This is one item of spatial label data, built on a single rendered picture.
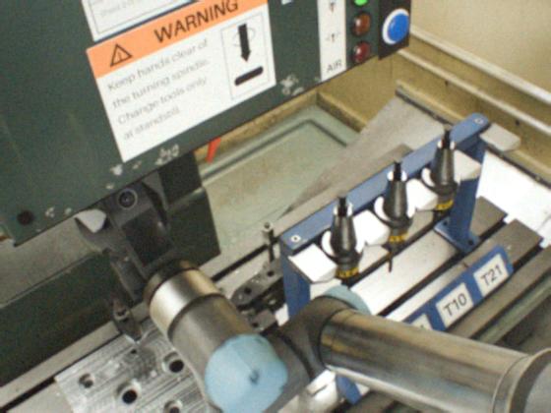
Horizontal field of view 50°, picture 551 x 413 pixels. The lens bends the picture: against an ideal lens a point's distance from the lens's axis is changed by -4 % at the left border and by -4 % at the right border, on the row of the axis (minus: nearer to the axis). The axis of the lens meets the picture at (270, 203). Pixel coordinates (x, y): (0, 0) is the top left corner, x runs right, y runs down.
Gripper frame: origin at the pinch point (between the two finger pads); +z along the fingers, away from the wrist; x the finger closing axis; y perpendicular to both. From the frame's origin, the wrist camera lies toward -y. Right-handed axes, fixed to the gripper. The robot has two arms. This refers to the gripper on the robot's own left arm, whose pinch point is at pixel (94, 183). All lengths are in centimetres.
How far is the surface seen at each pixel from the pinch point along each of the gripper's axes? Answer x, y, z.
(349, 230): 28.4, 16.3, -16.3
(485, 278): 60, 49, -23
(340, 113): 100, 80, 66
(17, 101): -7.1, -28.1, -21.0
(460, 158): 57, 21, -14
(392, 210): 37.8, 19.1, -15.8
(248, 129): 70, 79, 79
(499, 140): 66, 21, -15
